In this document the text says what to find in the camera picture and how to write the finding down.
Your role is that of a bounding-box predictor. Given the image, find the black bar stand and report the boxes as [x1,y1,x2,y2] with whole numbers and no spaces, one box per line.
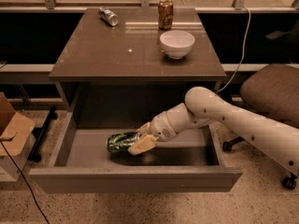
[28,106,58,162]

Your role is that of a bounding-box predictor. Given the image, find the white ceramic bowl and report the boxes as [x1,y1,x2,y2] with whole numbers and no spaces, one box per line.
[160,30,195,59]

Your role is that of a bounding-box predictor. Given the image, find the cardboard box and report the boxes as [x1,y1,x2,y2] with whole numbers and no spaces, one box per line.
[0,92,36,182]

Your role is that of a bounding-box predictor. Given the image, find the grey cabinet desk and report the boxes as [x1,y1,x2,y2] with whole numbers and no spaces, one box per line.
[50,8,225,129]

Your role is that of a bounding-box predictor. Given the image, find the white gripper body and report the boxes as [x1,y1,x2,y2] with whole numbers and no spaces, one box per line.
[149,111,178,142]

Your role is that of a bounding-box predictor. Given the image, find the orange soda can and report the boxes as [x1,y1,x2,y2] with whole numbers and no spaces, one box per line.
[158,0,174,30]

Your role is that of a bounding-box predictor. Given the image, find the silver soda can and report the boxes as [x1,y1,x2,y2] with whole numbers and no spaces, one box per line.
[98,7,119,27]

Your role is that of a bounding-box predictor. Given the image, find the white cable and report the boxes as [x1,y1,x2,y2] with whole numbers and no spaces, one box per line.
[217,7,252,93]

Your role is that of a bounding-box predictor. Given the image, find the open grey top drawer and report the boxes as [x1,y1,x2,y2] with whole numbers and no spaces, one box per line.
[28,85,244,194]

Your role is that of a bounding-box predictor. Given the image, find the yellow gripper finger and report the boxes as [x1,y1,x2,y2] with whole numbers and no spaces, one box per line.
[137,122,151,134]
[128,133,157,155]

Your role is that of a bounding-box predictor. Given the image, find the black floor cable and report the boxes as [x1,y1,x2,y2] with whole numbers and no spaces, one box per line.
[0,139,50,224]

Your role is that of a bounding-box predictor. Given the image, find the brown office chair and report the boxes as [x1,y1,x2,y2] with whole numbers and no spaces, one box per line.
[221,63,299,191]

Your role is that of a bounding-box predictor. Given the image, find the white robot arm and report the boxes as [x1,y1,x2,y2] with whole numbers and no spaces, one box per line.
[129,87,299,175]

